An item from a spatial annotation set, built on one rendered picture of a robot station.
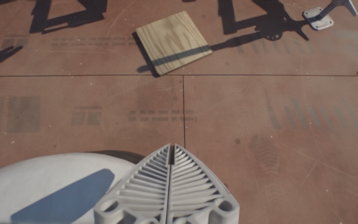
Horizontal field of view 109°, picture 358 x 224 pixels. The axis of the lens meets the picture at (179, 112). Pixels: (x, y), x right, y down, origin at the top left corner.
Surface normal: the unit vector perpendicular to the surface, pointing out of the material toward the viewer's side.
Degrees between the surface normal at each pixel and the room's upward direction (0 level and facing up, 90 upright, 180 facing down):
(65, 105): 0
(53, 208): 1
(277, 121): 0
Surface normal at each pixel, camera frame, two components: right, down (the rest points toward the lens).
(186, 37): 0.03, -0.23
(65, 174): 0.02, -0.65
